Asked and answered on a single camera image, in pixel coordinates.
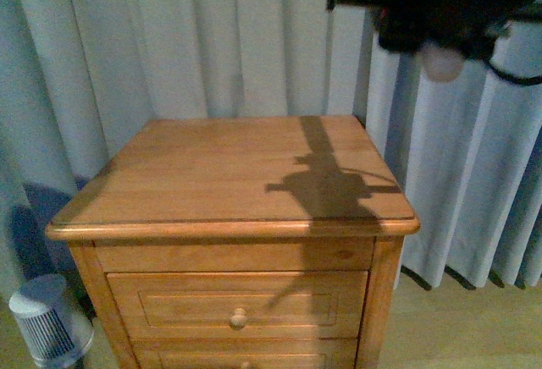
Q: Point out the operator hand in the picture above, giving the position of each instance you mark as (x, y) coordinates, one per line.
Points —
(441, 64)

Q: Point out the wooden nightstand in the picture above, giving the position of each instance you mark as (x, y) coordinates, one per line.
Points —
(297, 220)

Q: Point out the light grey curtain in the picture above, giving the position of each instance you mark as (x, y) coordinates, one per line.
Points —
(80, 77)

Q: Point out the upper drawer knob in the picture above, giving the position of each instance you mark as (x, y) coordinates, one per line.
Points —
(238, 319)

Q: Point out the white cylindrical air purifier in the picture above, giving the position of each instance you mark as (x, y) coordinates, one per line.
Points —
(51, 321)

